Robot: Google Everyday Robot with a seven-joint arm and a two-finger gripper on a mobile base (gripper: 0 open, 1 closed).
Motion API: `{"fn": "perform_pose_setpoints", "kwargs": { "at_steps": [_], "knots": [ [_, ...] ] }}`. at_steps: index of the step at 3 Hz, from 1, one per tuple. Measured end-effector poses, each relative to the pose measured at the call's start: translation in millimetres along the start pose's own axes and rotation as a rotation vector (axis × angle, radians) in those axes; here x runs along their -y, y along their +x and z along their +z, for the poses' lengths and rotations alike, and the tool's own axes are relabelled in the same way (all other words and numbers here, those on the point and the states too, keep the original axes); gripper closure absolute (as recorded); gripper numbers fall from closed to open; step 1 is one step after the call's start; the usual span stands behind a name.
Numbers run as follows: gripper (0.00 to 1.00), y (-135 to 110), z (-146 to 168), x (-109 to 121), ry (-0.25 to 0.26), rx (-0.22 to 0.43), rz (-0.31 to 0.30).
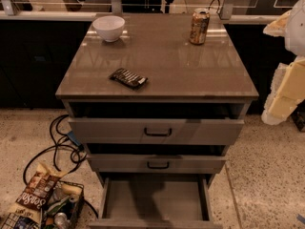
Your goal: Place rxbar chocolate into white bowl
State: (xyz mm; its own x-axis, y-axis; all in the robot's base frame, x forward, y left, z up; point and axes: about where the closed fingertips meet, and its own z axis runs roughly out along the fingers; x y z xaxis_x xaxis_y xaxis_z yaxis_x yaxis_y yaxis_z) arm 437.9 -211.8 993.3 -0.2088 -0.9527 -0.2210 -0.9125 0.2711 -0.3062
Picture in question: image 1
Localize black top drawer handle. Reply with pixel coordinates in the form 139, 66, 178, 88
144, 128, 173, 137

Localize silver can in basket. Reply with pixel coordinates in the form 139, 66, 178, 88
54, 212, 70, 229

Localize dark rxbar chocolate wrapper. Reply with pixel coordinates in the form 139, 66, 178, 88
109, 68, 148, 90

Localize gold soda can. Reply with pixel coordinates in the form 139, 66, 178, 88
190, 8, 210, 45

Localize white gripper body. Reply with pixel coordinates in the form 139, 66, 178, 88
285, 0, 305, 56

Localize white ceramic bowl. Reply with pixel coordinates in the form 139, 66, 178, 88
92, 15, 125, 42

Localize bottom open grey drawer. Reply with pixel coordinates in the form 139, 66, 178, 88
89, 174, 223, 229

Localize metal railing frame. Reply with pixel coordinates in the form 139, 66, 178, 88
0, 0, 305, 26

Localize middle grey drawer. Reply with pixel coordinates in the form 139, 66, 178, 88
88, 154, 225, 174

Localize top grey drawer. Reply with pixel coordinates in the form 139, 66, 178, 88
69, 118, 244, 145

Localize black drawer handle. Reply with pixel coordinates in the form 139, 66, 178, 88
147, 162, 170, 170
144, 128, 173, 137

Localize black middle drawer handle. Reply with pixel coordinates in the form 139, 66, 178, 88
147, 162, 170, 170

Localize black floor cables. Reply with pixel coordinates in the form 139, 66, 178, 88
22, 114, 99, 219

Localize black wire basket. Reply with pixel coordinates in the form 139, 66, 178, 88
0, 181, 84, 229

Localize grey drawer cabinet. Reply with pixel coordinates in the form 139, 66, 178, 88
55, 12, 259, 229

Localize brown snack chip bag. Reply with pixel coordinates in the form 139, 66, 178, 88
9, 162, 67, 223

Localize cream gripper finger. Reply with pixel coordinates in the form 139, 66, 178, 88
261, 56, 305, 125
263, 10, 291, 37

